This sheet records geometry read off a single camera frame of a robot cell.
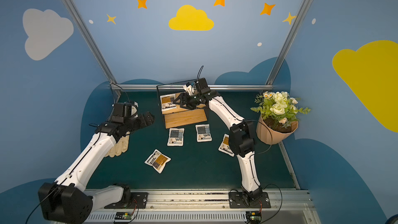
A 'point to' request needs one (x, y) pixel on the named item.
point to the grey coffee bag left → (175, 137)
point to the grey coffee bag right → (203, 133)
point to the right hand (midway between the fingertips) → (178, 103)
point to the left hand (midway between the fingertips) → (148, 117)
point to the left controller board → (123, 215)
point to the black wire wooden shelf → (180, 116)
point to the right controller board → (253, 216)
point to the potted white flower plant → (279, 114)
